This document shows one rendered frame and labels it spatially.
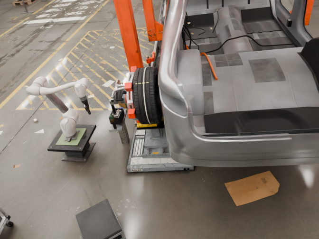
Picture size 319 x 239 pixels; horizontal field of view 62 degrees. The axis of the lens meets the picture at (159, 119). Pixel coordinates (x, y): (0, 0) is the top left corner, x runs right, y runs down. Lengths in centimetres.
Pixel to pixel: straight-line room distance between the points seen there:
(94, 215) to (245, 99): 188
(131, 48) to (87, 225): 199
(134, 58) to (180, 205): 180
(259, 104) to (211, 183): 107
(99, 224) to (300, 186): 215
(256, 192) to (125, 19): 239
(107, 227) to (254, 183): 166
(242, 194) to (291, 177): 62
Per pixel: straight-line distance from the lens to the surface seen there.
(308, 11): 562
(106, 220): 275
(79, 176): 368
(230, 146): 206
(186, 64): 269
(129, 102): 291
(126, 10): 316
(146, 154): 340
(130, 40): 327
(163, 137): 348
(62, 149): 368
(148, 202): 316
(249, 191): 321
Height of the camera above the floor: 261
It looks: 39 degrees down
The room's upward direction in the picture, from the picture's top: 10 degrees counter-clockwise
